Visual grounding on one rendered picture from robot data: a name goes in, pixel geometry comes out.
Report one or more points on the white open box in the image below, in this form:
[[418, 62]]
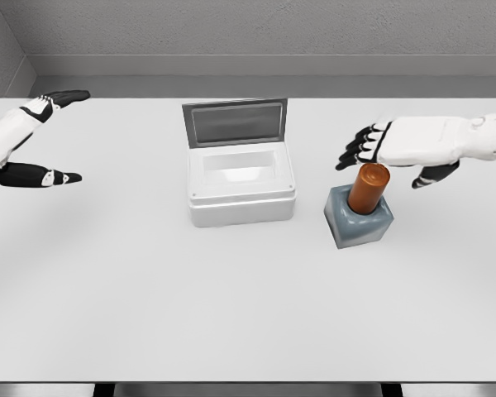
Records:
[[239, 190]]

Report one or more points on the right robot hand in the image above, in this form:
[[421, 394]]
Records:
[[417, 140]]

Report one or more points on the grey-blue square holder block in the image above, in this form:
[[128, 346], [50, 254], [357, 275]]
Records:
[[355, 225]]

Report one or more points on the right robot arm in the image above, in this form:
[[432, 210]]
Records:
[[492, 136]]

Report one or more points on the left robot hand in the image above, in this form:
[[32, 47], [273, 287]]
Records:
[[8, 128]]

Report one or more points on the grey hinged box lid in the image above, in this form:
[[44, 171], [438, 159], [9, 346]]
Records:
[[235, 122]]

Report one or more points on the orange-brown cylinder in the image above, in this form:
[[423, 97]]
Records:
[[368, 189]]

